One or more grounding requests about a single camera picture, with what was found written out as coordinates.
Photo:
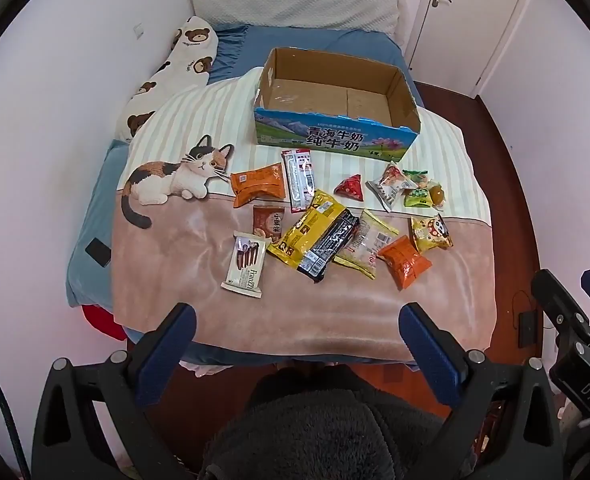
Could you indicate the green bubble gum bag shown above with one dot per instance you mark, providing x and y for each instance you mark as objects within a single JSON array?
[{"x": 419, "y": 195}]

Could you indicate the clear yellow pastry packet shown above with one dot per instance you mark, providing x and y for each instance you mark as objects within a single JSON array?
[{"x": 360, "y": 253}]

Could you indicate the red white stick packet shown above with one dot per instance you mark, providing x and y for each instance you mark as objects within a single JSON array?
[{"x": 299, "y": 176}]

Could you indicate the grey pillow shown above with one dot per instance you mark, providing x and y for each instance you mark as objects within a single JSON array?
[{"x": 386, "y": 16}]

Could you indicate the cat print blanket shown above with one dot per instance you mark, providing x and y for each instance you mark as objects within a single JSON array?
[{"x": 187, "y": 252}]

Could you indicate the black snack packet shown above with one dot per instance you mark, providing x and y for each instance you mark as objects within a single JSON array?
[{"x": 324, "y": 249}]

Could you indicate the white door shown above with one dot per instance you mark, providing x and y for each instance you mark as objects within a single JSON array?
[{"x": 457, "y": 42}]

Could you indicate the blue bed sheet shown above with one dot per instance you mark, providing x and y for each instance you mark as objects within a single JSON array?
[{"x": 240, "y": 49}]

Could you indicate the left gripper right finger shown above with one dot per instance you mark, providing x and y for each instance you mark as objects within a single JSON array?
[{"x": 504, "y": 411}]

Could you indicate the red triangular snack packet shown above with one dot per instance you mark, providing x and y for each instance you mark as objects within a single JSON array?
[{"x": 350, "y": 187}]

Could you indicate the black power adapter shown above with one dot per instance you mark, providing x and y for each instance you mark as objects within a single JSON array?
[{"x": 528, "y": 328}]

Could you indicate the brown jelly cup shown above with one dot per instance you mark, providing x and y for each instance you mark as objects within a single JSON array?
[{"x": 437, "y": 196}]

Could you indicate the cardboard milk box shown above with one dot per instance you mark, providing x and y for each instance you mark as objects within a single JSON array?
[{"x": 335, "y": 103}]

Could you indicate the orange snack bag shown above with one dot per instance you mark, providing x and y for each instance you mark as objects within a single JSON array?
[
  {"x": 262, "y": 182},
  {"x": 404, "y": 262}
]

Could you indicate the small brown bread packet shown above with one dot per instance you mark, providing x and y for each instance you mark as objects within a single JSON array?
[{"x": 268, "y": 222}]

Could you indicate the black fuzzy clothing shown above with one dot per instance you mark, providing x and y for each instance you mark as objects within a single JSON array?
[{"x": 320, "y": 422}]

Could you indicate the cranberry cake packet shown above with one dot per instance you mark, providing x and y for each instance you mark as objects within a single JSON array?
[{"x": 390, "y": 186}]

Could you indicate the bear print long pillow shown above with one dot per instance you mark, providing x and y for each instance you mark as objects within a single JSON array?
[{"x": 188, "y": 65}]

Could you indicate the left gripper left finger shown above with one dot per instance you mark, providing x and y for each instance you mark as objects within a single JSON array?
[{"x": 68, "y": 440}]

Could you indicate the yellow snack packet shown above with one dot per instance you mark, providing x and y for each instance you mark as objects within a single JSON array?
[{"x": 323, "y": 210}]

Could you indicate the white Franzzi cookie packet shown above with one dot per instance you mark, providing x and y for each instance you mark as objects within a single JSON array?
[{"x": 246, "y": 265}]

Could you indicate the black phone on bed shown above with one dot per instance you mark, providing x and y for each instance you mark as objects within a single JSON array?
[{"x": 99, "y": 252}]

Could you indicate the wall switch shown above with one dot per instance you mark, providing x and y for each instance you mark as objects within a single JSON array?
[{"x": 138, "y": 31}]

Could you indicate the yellow panda snack bag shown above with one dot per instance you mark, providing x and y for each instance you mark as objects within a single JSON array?
[{"x": 428, "y": 233}]

